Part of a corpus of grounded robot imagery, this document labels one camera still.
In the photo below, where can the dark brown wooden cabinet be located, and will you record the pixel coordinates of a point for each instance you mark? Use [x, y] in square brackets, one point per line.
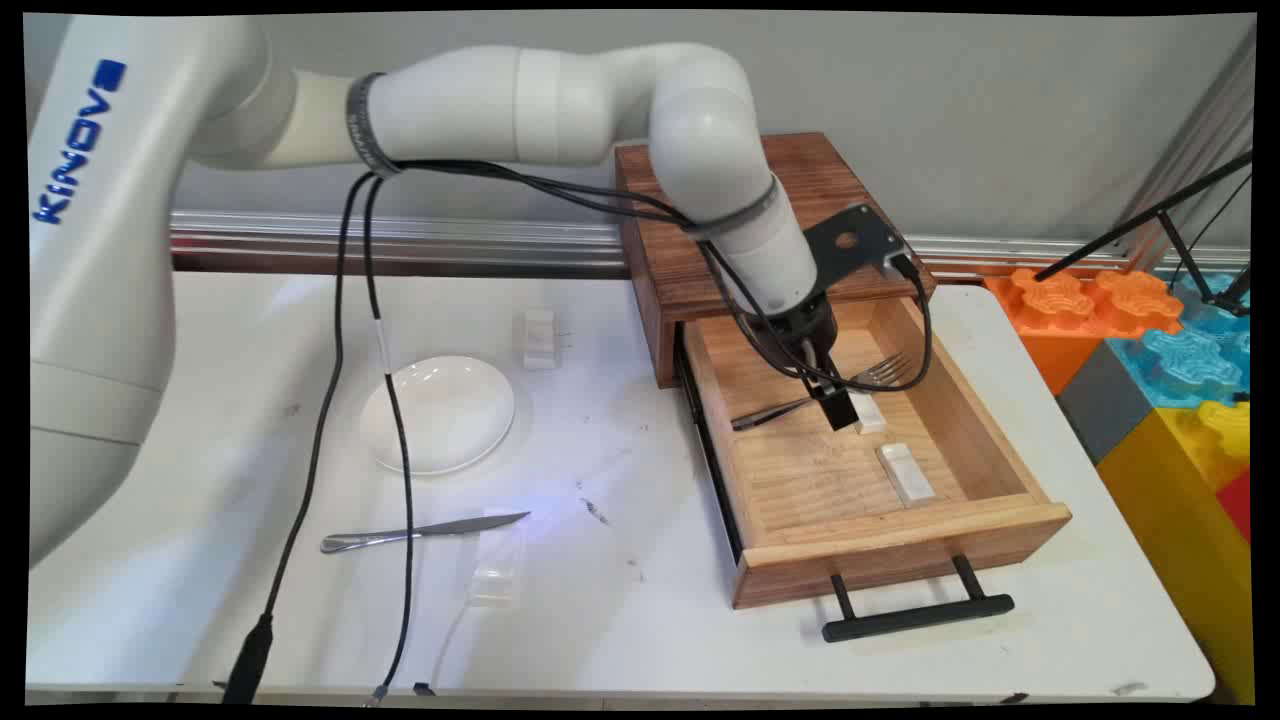
[690, 270]

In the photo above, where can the light wooden drawer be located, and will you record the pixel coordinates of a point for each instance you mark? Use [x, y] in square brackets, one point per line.
[880, 545]

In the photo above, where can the grey foam building block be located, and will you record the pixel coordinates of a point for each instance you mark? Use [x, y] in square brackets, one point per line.
[1105, 400]

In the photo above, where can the orange foam building block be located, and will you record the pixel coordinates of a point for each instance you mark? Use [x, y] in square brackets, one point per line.
[1060, 310]

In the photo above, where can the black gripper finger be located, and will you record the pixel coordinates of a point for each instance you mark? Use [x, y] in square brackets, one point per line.
[810, 360]
[840, 408]

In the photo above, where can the black drawer slide rail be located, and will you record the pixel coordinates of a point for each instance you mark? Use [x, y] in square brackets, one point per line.
[712, 450]

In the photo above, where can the white ceramic cutlery rest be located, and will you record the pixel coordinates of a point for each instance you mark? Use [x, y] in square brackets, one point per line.
[907, 475]
[495, 580]
[872, 415]
[540, 338]

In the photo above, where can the aluminium wall rail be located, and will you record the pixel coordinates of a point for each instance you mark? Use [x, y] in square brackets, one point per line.
[450, 238]

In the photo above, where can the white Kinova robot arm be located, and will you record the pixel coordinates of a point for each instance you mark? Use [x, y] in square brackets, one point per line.
[100, 300]

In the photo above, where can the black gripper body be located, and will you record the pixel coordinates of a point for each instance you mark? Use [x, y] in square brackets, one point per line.
[805, 330]

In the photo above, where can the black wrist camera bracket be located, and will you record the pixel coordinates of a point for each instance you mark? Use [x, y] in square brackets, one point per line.
[850, 240]

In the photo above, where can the white round plate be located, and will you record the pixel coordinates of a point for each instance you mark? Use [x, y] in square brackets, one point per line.
[440, 415]

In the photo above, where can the silver metal knife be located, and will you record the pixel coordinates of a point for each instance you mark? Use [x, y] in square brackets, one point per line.
[440, 528]

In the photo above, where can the black tripod stand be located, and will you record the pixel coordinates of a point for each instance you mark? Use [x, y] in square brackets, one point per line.
[1140, 220]

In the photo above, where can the yellow foam building block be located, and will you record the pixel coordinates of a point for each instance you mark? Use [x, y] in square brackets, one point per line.
[1180, 500]

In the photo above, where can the silver metal fork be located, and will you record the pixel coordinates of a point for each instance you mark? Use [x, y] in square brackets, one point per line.
[775, 412]

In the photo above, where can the blue foam building block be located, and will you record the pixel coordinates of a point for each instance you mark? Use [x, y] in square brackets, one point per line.
[1190, 360]

